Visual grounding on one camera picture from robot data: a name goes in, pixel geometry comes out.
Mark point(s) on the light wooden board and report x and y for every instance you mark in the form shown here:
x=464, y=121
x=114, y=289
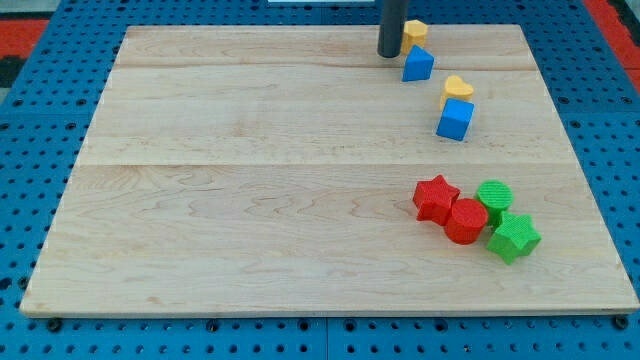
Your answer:
x=269, y=171

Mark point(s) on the green cylinder block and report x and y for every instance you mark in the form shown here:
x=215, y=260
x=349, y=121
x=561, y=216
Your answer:
x=496, y=197

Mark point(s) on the yellow hexagon block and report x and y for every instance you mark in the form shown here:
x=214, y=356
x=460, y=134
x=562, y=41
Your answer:
x=414, y=34

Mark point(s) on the green star block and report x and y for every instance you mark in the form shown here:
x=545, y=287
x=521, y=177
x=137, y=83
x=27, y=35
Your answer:
x=515, y=236

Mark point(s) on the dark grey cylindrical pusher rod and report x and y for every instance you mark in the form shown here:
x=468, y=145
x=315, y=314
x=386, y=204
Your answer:
x=391, y=27

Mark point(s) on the blue cube block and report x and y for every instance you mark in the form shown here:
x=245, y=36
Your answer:
x=455, y=119

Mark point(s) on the red star block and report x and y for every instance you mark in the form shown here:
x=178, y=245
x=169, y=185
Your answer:
x=434, y=199

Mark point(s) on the blue triangle block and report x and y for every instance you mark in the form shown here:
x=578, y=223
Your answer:
x=418, y=65

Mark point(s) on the red cylinder block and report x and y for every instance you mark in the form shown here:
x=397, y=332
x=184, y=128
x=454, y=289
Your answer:
x=467, y=219

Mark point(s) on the yellow heart block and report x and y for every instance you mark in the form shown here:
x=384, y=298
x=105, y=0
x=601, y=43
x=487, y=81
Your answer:
x=456, y=87

